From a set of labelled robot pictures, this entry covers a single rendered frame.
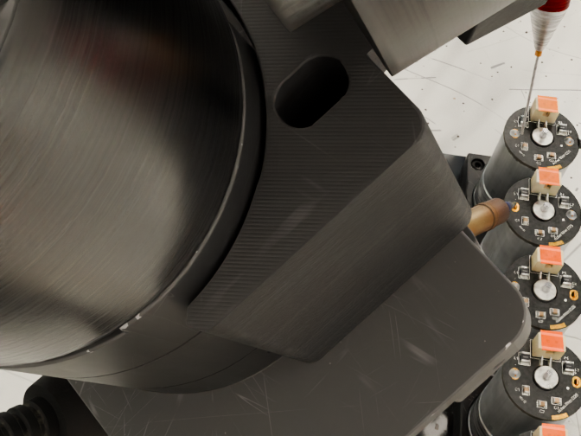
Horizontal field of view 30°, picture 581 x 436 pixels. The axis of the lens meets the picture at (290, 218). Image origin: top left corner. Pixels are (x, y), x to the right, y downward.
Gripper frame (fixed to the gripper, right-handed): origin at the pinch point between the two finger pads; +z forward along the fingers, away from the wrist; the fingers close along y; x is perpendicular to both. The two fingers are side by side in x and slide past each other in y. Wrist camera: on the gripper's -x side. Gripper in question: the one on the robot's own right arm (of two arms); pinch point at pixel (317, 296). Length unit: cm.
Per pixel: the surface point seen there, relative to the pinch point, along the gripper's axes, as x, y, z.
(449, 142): -6.4, 5.2, 15.2
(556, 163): -7.8, 0.4, 8.9
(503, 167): -6.6, 1.6, 9.4
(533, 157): -7.4, 1.0, 8.7
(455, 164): -5.9, 3.9, 13.7
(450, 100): -7.7, 6.7, 15.9
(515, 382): -2.1, -4.2, 6.0
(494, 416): -1.0, -4.4, 7.3
